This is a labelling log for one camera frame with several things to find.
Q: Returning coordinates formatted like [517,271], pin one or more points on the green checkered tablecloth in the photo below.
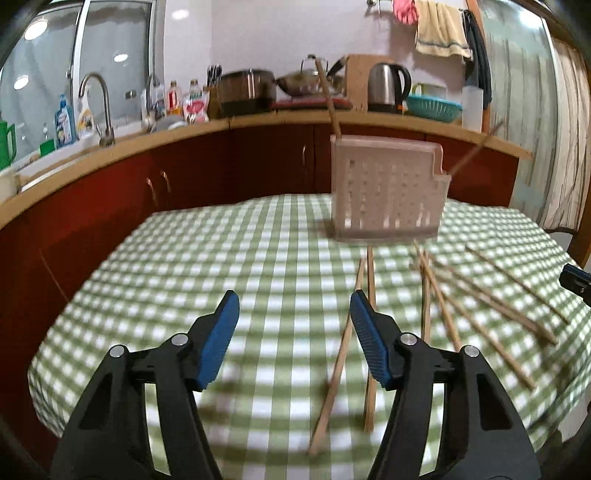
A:
[231,258]

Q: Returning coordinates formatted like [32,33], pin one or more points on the cream hanging towel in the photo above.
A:
[441,30]

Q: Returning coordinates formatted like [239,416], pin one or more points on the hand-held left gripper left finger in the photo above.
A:
[221,337]

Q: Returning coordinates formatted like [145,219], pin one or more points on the dark hanging cloth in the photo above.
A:
[480,55]

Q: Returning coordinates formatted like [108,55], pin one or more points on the red label bottle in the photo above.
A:
[173,99]

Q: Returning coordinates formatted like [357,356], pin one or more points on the blue dish soap bottle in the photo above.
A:
[64,124]

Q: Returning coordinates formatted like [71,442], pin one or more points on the pink white refill pouch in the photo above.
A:
[196,108]

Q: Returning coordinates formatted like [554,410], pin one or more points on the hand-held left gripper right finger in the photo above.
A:
[369,332]

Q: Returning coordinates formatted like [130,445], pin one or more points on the pink rubber gloves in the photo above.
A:
[406,11]

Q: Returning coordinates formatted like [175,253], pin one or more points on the wooden knife block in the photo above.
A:
[213,99]

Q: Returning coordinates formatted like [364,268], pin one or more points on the wooden framed glass door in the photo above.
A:
[517,92]

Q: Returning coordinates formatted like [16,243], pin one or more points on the green white mug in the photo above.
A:
[429,90]

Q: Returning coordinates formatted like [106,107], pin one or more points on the black silver rice cooker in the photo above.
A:
[244,92]

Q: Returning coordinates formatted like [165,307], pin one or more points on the yellow label spray bottle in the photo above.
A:
[86,117]

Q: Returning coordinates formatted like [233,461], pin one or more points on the wall towel rack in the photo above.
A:
[378,2]

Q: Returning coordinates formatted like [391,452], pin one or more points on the white perforated utensil holder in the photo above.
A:
[383,194]

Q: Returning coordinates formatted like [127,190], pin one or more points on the wooden cutting board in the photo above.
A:
[358,78]

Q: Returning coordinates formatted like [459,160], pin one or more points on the white plastic bottle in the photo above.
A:
[472,108]

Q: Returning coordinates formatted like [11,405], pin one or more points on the tall steel kitchen faucet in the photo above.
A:
[107,115]

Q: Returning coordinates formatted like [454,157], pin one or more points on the small steel faucet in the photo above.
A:
[151,92]

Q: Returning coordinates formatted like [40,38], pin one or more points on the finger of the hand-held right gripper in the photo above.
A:
[575,279]

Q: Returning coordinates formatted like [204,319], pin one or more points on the red induction cooktop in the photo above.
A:
[300,104]

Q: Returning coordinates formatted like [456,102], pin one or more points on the steel electric kettle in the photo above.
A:
[385,87]

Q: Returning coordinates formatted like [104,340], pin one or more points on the striped curtain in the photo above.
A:
[565,138]

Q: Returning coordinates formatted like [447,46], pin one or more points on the teal plastic colander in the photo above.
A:
[434,110]

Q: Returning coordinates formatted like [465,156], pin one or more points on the dishes beside sink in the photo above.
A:
[166,123]

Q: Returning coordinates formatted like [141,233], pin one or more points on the wooden kitchen countertop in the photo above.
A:
[258,121]

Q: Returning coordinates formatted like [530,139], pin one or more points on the green plastic jug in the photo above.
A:
[7,145]

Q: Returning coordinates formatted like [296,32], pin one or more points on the steel wok with lid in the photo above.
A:
[300,83]

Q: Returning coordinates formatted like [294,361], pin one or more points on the sliding glass window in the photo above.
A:
[46,60]

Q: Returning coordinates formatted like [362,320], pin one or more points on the small green cup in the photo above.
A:
[47,147]

